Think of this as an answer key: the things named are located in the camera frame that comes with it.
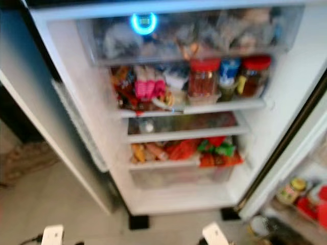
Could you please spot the shallow clear fridge drawer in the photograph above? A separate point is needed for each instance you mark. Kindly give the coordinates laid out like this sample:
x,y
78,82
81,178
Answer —
x,y
189,131

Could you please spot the large clear fridge drawer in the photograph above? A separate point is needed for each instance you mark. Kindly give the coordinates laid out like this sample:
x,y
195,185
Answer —
x,y
199,33

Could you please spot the white fridge cabinet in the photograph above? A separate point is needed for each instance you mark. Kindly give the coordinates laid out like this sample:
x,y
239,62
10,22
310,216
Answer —
x,y
271,148

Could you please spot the black edged fridge door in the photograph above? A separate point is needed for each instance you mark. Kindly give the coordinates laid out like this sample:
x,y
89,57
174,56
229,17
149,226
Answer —
x,y
286,163

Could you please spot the black cabinet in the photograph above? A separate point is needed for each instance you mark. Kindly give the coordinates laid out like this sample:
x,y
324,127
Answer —
x,y
15,122

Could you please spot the brown patterned rug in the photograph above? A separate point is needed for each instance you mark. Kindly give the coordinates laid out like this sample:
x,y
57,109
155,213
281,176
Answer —
x,y
30,158

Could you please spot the red orange snack package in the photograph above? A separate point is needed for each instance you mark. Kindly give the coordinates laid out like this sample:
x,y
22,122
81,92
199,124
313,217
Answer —
x,y
122,89

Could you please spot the yellow orange packet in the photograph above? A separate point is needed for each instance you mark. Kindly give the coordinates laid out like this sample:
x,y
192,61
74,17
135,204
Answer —
x,y
138,152

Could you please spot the pink package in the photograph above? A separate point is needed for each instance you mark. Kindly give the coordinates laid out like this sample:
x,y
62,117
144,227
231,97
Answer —
x,y
149,86

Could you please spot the pink sausage packet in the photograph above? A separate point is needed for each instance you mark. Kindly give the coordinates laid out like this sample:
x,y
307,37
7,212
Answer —
x,y
156,150

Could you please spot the white package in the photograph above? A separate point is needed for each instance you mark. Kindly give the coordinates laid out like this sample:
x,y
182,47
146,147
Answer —
x,y
176,79

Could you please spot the red plastic bag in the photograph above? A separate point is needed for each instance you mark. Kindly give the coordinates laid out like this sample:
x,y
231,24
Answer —
x,y
181,149

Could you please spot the clear crisper drawer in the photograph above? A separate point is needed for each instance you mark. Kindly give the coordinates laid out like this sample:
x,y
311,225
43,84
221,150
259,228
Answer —
x,y
179,176

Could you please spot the red lid jar reddish contents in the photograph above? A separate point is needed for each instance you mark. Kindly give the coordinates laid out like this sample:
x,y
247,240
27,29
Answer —
x,y
203,77

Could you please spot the green packet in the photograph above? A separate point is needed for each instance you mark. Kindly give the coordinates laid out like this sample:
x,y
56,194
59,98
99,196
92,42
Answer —
x,y
219,148

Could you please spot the red orange flat packet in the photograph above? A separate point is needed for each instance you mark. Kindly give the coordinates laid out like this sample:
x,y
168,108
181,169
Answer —
x,y
219,160

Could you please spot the blue lid jar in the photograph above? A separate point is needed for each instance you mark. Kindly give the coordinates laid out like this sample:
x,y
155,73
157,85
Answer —
x,y
229,72

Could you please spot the red lid jar yellow label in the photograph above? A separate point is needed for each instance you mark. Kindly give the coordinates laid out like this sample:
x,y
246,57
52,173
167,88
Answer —
x,y
254,75

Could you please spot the dark bottle grey cap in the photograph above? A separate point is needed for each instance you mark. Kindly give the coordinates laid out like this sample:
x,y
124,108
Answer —
x,y
281,234

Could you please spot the red container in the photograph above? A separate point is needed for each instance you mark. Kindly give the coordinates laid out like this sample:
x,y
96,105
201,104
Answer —
x,y
314,206

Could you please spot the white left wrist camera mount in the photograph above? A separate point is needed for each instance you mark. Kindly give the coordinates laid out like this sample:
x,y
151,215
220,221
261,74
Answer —
x,y
52,235

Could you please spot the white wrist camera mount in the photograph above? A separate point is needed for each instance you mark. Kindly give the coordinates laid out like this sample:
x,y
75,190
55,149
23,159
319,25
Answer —
x,y
215,234
52,235

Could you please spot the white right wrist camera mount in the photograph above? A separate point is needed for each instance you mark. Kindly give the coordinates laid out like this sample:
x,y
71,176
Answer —
x,y
215,234

